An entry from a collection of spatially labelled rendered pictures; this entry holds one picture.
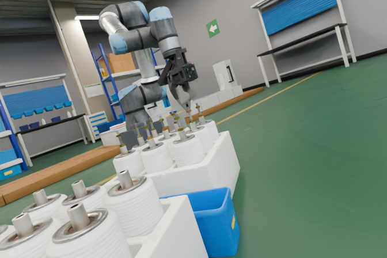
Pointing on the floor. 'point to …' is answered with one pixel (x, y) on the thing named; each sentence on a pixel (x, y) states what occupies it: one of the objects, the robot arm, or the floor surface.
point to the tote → (108, 125)
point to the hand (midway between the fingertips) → (185, 106)
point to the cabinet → (97, 119)
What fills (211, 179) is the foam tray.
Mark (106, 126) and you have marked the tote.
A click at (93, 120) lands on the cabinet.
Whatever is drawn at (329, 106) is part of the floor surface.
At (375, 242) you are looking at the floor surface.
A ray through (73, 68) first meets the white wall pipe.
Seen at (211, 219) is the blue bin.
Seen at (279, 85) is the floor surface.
